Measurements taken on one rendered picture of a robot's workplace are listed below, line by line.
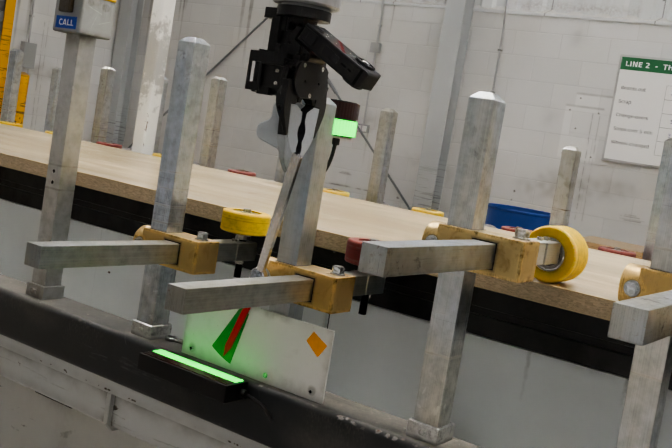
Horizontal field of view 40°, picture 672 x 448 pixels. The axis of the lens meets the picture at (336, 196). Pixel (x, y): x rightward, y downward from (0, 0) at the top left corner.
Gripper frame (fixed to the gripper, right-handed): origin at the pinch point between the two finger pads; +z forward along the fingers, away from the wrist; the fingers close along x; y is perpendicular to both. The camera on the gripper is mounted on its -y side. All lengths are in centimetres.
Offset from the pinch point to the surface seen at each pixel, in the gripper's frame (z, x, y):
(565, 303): 13.0, -25.3, -30.5
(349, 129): -5.5, -11.6, -0.1
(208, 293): 15.6, 16.0, -2.7
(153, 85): -8, -103, 133
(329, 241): 12.7, -25.4, 9.3
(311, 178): 1.9, -6.0, 1.0
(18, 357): 44, -8, 59
